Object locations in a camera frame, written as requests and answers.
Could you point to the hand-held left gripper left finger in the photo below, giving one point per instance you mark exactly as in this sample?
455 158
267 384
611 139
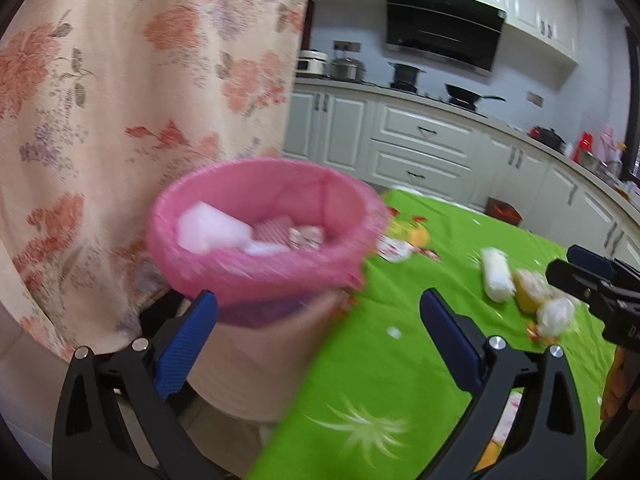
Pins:
182 347

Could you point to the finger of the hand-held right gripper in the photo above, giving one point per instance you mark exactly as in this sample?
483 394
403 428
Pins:
575 277
590 257

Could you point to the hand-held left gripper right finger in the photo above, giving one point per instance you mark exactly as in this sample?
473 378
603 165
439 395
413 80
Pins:
450 345

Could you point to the white tissue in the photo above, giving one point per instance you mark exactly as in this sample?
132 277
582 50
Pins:
554 317

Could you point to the beige plastic bin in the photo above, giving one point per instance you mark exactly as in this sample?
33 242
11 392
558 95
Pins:
260 355

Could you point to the white foam sheet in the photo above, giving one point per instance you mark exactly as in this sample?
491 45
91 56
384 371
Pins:
210 230

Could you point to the large pink foam fruit net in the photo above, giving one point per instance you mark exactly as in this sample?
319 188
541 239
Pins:
272 230

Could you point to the small pink foam fruit net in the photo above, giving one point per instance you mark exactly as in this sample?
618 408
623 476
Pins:
307 237

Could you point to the person's right hand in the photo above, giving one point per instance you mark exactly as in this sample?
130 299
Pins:
616 385

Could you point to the green cartoon printed tablecloth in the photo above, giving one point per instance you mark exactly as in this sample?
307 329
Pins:
400 375

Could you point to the red and black box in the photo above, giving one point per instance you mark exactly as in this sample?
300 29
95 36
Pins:
504 211

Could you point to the red kettle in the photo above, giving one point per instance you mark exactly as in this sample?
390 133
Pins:
585 146

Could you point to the white lower kitchen cabinets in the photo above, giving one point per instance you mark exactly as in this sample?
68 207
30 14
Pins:
425 145

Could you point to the black frying pan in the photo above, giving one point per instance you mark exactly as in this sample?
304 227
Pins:
462 95

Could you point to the floral curtain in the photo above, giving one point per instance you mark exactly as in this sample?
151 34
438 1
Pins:
125 110

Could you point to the black cooking pot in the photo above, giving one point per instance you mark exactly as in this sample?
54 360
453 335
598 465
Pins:
406 77

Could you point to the black range hood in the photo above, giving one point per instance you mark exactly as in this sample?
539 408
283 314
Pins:
440 25

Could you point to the silver pressure cooker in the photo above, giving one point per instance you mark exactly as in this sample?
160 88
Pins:
346 70

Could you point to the white rice cooker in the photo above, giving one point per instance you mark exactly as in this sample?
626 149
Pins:
311 62

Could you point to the small grey wall socket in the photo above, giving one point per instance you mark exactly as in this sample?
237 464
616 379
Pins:
535 98

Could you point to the grey wall socket strip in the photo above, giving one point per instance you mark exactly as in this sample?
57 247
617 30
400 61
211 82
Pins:
346 46

